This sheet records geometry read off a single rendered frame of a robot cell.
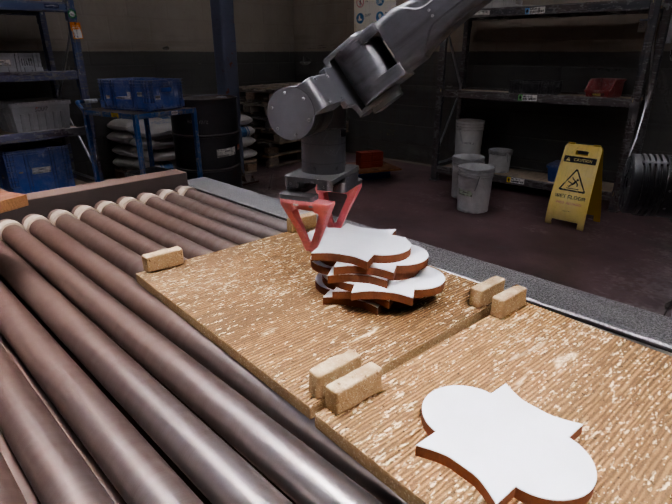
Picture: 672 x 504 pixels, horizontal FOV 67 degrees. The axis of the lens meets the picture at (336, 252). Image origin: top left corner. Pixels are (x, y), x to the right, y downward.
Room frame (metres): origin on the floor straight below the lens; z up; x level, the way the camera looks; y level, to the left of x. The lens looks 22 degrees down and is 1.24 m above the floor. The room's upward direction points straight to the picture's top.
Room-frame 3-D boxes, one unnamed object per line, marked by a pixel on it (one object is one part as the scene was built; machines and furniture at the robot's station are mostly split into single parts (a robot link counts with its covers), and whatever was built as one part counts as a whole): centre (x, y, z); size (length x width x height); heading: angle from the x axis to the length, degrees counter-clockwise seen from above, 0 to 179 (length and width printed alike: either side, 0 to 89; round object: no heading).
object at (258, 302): (0.65, 0.03, 0.93); 0.41 x 0.35 x 0.02; 42
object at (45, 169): (4.31, 2.60, 0.32); 0.50 x 0.41 x 0.37; 135
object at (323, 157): (0.65, 0.02, 1.12); 0.10 x 0.07 x 0.07; 158
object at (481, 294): (0.59, -0.20, 0.95); 0.06 x 0.02 x 0.03; 132
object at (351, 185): (0.67, 0.01, 1.05); 0.07 x 0.07 x 0.09; 68
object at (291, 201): (0.63, 0.03, 1.05); 0.07 x 0.07 x 0.09; 68
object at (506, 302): (0.57, -0.22, 0.95); 0.06 x 0.02 x 0.03; 131
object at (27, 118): (4.33, 2.52, 0.76); 0.50 x 0.36 x 0.24; 145
